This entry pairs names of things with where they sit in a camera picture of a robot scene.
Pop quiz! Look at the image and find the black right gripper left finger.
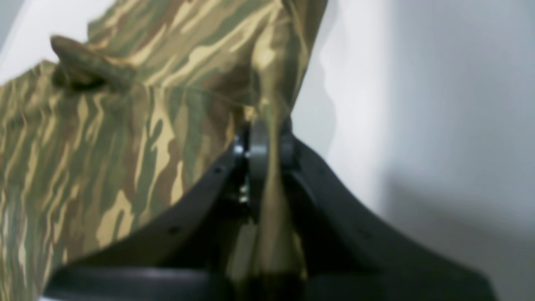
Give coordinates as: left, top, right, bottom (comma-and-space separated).
44, 123, 266, 301

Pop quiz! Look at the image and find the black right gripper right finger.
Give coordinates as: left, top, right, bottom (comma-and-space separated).
280, 120, 497, 301

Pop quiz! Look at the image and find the camouflage T-shirt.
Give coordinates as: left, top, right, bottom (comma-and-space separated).
0, 0, 327, 301

